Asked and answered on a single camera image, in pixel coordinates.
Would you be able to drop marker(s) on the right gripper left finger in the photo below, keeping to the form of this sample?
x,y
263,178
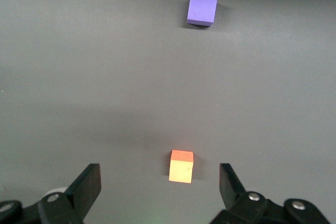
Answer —
x,y
78,195

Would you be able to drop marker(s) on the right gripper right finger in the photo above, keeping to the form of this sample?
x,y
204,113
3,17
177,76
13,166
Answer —
x,y
233,195

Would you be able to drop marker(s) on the orange foam block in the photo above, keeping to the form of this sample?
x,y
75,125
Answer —
x,y
181,167

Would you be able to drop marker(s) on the purple foam block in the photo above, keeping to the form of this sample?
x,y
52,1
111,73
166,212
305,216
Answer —
x,y
202,8

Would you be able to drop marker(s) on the dark grey table mat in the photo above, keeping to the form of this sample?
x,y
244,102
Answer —
x,y
105,77

